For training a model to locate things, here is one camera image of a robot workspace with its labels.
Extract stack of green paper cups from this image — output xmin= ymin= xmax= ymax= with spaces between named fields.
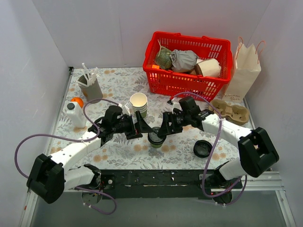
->
xmin=130 ymin=93 xmax=148 ymax=118

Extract orange fruit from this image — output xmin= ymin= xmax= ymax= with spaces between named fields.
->
xmin=71 ymin=97 xmax=84 ymax=108

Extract green paper coffee cup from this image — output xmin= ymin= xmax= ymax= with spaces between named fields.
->
xmin=149 ymin=140 xmax=164 ymax=148

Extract spare black cup lid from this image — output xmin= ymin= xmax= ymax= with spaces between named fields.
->
xmin=193 ymin=140 xmax=213 ymax=158

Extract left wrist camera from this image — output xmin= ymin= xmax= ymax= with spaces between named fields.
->
xmin=122 ymin=102 xmax=133 ymax=116

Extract grey crumpled paper bag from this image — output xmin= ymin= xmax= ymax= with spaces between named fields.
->
xmin=170 ymin=49 xmax=199 ymax=73

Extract grey straw holder cup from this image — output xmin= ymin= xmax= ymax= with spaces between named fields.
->
xmin=77 ymin=75 xmax=103 ymax=104

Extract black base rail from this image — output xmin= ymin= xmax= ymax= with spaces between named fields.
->
xmin=96 ymin=170 xmax=209 ymax=200

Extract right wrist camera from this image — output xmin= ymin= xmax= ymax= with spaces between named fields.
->
xmin=167 ymin=98 xmax=182 ymax=113

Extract beige paper roll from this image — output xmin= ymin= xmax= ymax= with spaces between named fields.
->
xmin=195 ymin=58 xmax=221 ymax=78

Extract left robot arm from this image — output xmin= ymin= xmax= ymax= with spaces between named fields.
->
xmin=27 ymin=105 xmax=152 ymax=204

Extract white milk bottle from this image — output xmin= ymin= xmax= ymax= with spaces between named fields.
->
xmin=66 ymin=102 xmax=86 ymax=128

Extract beige paper bag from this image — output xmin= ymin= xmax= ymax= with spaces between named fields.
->
xmin=222 ymin=37 xmax=266 ymax=103

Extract red plastic shopping basket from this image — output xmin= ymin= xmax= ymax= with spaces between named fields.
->
xmin=143 ymin=31 xmax=232 ymax=101

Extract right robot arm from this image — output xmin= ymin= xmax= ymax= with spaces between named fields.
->
xmin=157 ymin=96 xmax=279 ymax=188

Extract white wrapped straws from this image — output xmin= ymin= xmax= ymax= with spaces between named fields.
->
xmin=77 ymin=63 xmax=99 ymax=87

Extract cardboard cup carrier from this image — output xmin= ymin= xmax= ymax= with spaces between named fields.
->
xmin=210 ymin=99 xmax=250 ymax=125

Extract black plastic cup lid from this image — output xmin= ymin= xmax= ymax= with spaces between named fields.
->
xmin=148 ymin=127 xmax=166 ymax=142

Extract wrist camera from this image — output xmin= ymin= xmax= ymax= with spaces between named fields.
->
xmin=167 ymin=98 xmax=182 ymax=113
xmin=122 ymin=102 xmax=133 ymax=116

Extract green netted melon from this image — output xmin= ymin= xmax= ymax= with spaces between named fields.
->
xmin=154 ymin=48 xmax=172 ymax=70

